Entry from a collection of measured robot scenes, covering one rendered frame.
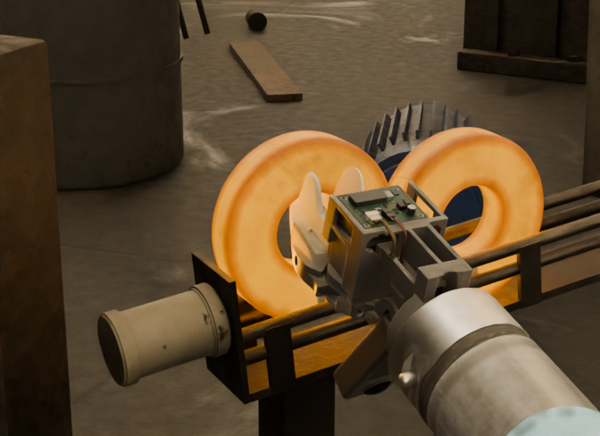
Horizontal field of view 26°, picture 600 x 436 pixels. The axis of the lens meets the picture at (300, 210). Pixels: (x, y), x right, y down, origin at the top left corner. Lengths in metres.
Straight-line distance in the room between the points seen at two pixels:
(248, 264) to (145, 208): 2.34
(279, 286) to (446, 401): 0.26
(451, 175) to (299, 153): 0.15
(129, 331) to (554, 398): 0.35
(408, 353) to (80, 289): 2.05
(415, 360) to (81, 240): 2.34
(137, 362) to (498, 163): 0.35
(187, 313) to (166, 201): 2.40
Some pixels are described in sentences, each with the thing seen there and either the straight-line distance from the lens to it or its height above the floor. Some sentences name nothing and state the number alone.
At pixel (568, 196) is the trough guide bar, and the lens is 1.24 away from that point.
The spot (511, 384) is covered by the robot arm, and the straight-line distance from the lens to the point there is 0.82.
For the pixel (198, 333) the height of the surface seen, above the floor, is 0.68.
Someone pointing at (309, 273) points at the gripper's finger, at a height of 0.74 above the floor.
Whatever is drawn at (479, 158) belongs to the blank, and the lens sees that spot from 1.11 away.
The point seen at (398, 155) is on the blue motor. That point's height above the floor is 0.32.
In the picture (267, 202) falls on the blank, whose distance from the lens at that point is 1.02.
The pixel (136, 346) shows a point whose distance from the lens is 1.00.
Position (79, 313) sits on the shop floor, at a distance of 2.76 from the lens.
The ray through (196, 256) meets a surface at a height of 0.72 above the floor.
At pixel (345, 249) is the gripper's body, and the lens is 0.94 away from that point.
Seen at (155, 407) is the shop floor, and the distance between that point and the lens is 2.36.
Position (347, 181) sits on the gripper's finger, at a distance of 1.02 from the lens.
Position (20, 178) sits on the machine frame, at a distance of 1.13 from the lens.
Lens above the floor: 1.10
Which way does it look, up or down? 19 degrees down
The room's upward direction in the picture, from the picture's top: straight up
